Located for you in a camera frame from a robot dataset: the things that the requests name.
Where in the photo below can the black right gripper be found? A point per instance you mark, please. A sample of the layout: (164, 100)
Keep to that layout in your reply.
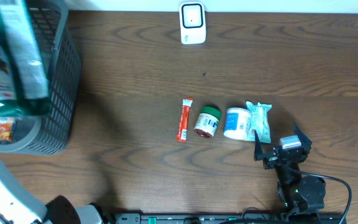
(270, 162)

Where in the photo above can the light green wipes pack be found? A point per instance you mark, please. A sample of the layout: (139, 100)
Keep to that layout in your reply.
(258, 122)

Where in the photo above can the white blue label tub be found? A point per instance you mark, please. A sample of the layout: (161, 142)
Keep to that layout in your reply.
(237, 123)

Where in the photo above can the green lid jar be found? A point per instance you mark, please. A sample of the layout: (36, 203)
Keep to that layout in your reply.
(207, 122)

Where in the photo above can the red stick packet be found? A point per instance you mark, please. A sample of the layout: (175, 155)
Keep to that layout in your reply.
(183, 124)

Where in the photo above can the green 3M glove package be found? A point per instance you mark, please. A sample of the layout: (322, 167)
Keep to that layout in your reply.
(24, 86)

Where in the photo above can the orange small box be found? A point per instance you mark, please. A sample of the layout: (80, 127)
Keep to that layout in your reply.
(7, 127)

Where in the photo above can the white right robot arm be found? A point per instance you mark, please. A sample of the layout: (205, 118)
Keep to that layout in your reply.
(302, 193)

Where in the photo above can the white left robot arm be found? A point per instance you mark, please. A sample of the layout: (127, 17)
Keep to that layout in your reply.
(17, 205)

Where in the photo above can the white barcode scanner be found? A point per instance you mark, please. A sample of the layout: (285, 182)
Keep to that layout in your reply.
(192, 23)

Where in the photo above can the grey plastic basket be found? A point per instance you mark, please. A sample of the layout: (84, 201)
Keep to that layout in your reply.
(49, 133)

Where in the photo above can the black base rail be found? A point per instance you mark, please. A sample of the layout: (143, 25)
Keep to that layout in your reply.
(204, 218)

